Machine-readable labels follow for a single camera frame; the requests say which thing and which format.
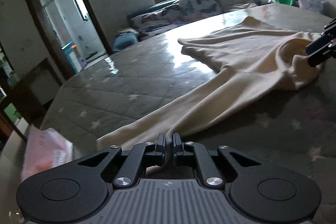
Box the cream long-sleeve sweater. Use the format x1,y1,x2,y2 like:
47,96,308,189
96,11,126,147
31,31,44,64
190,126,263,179
97,16,321,149

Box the clear plastic storage box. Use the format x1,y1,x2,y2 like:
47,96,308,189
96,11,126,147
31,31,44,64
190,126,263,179
298,0,326,14

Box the pink tissue pack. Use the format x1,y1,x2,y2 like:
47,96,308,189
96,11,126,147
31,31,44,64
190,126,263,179
21,125,73,181

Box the blue folded blanket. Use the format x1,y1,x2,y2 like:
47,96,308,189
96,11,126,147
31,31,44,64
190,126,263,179
113,32,138,52

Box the teal bench sofa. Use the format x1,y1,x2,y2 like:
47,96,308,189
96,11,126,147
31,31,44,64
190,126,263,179
127,0,260,32

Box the long butterfly print pillow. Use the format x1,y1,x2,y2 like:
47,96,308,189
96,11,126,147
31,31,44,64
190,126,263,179
130,4,186,33

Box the square butterfly print cushion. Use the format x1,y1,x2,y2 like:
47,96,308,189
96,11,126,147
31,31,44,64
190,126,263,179
174,0,223,22

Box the blue white small cabinet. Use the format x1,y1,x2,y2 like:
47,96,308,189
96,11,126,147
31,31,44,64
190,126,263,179
62,42,83,74

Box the dark wooden display shelf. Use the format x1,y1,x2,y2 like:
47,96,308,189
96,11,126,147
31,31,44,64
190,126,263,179
1,46,27,143

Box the dark wooden doorway frame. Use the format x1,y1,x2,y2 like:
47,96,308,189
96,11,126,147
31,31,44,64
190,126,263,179
20,0,114,80

